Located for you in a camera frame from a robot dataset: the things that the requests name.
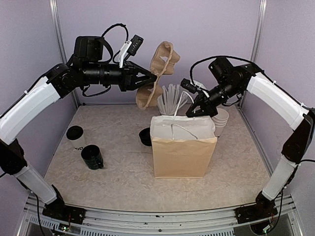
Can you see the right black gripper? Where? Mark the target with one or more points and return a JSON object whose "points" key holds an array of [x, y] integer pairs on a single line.
{"points": [[203, 100]]}

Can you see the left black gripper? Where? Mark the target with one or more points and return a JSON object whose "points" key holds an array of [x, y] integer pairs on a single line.
{"points": [[130, 72]]}

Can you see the cardboard cup carrier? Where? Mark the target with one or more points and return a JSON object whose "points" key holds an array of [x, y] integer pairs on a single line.
{"points": [[162, 63]]}

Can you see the brown paper bag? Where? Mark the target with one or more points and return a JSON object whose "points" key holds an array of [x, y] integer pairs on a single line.
{"points": [[182, 147]]}

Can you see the white paper cup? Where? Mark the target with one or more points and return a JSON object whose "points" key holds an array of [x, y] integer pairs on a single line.
{"points": [[79, 143]]}

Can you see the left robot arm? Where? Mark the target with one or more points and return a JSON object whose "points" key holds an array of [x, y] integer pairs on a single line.
{"points": [[92, 62]]}

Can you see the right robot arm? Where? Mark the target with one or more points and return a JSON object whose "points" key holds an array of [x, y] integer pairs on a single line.
{"points": [[234, 80]]}

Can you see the bundle of wrapped white straws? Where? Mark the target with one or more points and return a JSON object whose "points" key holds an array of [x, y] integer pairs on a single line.
{"points": [[171, 99]]}

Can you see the stack of white paper cups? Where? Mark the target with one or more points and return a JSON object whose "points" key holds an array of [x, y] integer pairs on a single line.
{"points": [[220, 121]]}

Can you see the stack of black lids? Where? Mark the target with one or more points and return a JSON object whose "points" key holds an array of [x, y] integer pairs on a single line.
{"points": [[145, 137]]}

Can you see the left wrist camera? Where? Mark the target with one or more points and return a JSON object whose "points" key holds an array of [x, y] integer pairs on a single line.
{"points": [[129, 48]]}

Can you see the right aluminium post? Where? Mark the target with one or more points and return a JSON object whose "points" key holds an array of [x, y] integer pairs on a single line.
{"points": [[259, 30]]}

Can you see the aluminium post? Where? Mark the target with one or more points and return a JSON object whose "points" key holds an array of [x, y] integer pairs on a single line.
{"points": [[259, 30], [58, 30]]}

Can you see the left aluminium post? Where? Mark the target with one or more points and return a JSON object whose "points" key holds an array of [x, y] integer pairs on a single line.
{"points": [[58, 30]]}

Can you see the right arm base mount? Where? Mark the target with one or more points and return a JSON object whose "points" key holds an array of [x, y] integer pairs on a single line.
{"points": [[257, 211]]}

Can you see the aluminium front rail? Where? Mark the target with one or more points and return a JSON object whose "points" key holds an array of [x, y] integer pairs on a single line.
{"points": [[100, 220]]}

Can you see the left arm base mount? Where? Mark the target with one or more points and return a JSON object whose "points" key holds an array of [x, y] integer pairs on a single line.
{"points": [[65, 213]]}

